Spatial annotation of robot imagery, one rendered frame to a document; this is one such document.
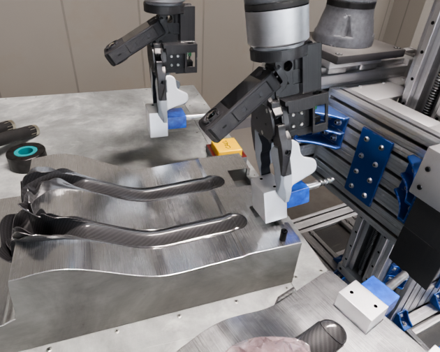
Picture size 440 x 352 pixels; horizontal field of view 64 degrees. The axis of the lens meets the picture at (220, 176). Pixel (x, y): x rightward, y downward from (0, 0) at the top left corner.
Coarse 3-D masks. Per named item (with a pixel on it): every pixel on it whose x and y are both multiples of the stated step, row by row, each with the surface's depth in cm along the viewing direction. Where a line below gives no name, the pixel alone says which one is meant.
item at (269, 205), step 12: (252, 180) 54; (264, 180) 53; (300, 180) 54; (324, 180) 55; (252, 192) 55; (264, 192) 50; (276, 192) 51; (300, 192) 52; (264, 204) 51; (276, 204) 52; (288, 204) 53; (300, 204) 54; (264, 216) 52; (276, 216) 53
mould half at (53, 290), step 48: (48, 192) 51; (240, 192) 60; (0, 240) 53; (240, 240) 51; (288, 240) 51; (0, 288) 46; (48, 288) 41; (96, 288) 43; (144, 288) 46; (192, 288) 49; (240, 288) 53; (0, 336) 42; (48, 336) 45
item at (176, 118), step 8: (152, 104) 72; (152, 112) 69; (168, 112) 72; (176, 112) 73; (152, 120) 70; (160, 120) 70; (168, 120) 71; (176, 120) 72; (184, 120) 72; (152, 128) 70; (160, 128) 71; (168, 128) 72; (176, 128) 73; (152, 136) 72; (160, 136) 72
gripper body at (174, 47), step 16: (160, 16) 60; (176, 16) 61; (192, 16) 62; (176, 32) 63; (192, 32) 63; (160, 48) 62; (176, 48) 62; (192, 48) 63; (176, 64) 65; (192, 64) 66
